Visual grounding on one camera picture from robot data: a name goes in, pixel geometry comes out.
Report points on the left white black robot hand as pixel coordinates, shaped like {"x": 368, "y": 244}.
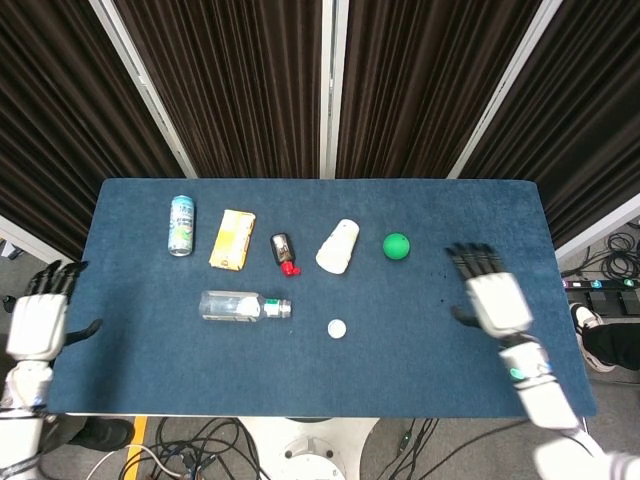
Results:
{"x": 37, "y": 325}

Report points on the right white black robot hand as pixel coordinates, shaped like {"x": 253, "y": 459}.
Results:
{"x": 500, "y": 305}

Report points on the transparent plastic bottle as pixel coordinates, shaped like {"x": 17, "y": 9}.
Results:
{"x": 235, "y": 306}

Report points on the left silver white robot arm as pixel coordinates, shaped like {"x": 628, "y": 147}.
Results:
{"x": 22, "y": 415}

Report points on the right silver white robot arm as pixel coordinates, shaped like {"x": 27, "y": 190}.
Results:
{"x": 545, "y": 395}

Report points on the small dark red-capped bottle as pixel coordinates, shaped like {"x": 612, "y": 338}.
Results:
{"x": 282, "y": 247}

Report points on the black and white sneaker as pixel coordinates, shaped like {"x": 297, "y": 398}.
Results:
{"x": 585, "y": 325}

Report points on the green ball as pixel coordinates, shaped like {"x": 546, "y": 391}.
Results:
{"x": 397, "y": 246}

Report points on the black foot pedal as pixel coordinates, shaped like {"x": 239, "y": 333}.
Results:
{"x": 622, "y": 300}

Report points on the black trouser leg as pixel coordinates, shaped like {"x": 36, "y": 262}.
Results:
{"x": 620, "y": 345}

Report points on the yellow floor tape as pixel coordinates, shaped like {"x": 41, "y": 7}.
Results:
{"x": 136, "y": 450}

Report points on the white paper cup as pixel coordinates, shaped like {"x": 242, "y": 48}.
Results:
{"x": 337, "y": 247}

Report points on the light blue drink can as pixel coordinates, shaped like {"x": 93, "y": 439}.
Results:
{"x": 181, "y": 227}

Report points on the dark brown pleated curtain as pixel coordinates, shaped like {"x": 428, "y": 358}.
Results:
{"x": 240, "y": 85}
{"x": 420, "y": 85}
{"x": 60, "y": 125}
{"x": 575, "y": 115}

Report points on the blue table mat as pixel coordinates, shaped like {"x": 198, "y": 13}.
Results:
{"x": 300, "y": 370}

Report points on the yellow snack box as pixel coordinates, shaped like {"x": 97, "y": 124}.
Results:
{"x": 232, "y": 240}

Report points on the white metal frame rail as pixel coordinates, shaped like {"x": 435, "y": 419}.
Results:
{"x": 30, "y": 242}
{"x": 600, "y": 227}

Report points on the white metal frame post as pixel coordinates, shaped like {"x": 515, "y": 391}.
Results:
{"x": 505, "y": 90}
{"x": 332, "y": 85}
{"x": 145, "y": 90}

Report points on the white round pedestal base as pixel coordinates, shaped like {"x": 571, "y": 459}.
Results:
{"x": 310, "y": 450}

